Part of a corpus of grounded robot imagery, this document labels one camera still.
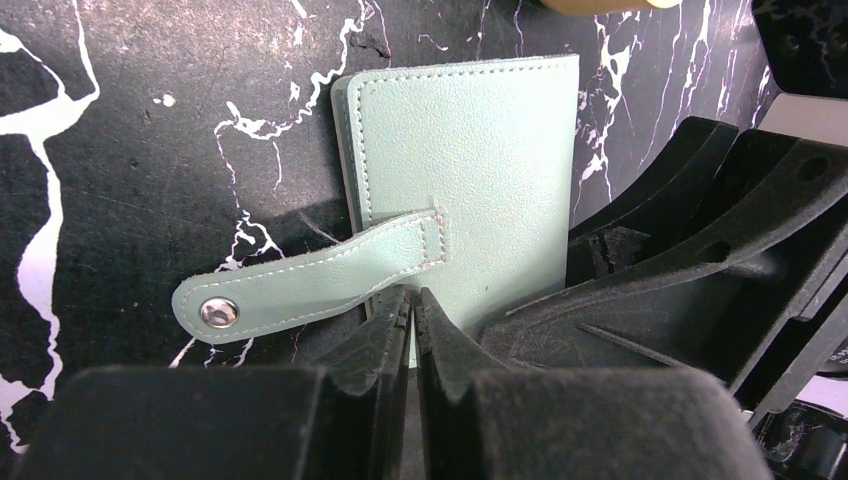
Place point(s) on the orange oval tray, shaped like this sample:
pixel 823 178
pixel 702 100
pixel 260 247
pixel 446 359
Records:
pixel 599 7

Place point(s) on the mint green card holder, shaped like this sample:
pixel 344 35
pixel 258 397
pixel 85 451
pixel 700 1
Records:
pixel 458 180

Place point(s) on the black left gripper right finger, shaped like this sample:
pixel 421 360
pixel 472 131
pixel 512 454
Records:
pixel 483 420

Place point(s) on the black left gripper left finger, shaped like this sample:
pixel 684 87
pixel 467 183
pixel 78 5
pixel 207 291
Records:
pixel 339 417

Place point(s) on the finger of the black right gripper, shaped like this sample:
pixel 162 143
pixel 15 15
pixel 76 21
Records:
pixel 758 298
pixel 705 169

